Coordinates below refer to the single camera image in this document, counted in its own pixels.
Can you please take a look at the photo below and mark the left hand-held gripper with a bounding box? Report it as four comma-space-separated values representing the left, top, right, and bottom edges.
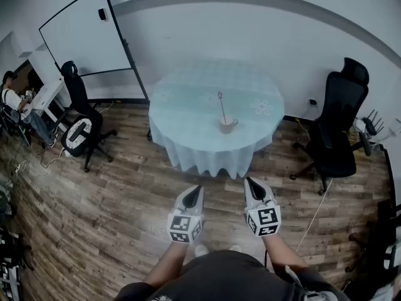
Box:
167, 185, 206, 245

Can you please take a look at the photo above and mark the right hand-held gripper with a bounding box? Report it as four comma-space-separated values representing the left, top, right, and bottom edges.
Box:
243, 176, 282, 238

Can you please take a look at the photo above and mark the white cup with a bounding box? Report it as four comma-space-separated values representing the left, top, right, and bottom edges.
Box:
218, 115, 239, 135

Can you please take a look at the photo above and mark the red star wand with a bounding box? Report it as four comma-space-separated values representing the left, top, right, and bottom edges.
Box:
217, 91, 229, 125

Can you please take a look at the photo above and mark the person's left forearm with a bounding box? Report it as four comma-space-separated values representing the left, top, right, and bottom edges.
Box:
142, 241, 189, 290

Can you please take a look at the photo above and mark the person's right forearm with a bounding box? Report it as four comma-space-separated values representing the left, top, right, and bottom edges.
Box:
262, 233, 311, 275

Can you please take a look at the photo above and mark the round table with blue tablecloth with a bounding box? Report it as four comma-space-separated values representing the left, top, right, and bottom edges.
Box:
147, 58, 286, 180

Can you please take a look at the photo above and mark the person's dark shirt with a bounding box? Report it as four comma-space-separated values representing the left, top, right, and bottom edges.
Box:
114, 250, 348, 301

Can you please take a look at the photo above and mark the black mesh office chair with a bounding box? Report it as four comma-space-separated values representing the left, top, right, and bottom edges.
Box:
289, 57, 373, 196

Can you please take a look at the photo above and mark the black router with antennas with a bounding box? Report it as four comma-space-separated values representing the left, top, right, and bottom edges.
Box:
357, 108, 385, 137

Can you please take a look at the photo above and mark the white patterned seat cushion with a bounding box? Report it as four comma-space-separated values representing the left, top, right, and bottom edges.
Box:
61, 115, 93, 156

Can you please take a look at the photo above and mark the black office chair thin back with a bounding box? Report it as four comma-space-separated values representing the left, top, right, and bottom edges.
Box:
51, 60, 118, 174

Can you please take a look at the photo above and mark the white desk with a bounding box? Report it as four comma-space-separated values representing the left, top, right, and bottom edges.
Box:
29, 78, 71, 131

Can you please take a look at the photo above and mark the whiteboard on black stand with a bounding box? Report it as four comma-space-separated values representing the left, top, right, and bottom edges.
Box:
38, 0, 151, 105

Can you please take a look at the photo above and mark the white floor cable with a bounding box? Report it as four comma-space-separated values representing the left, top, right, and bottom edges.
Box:
293, 179, 335, 254

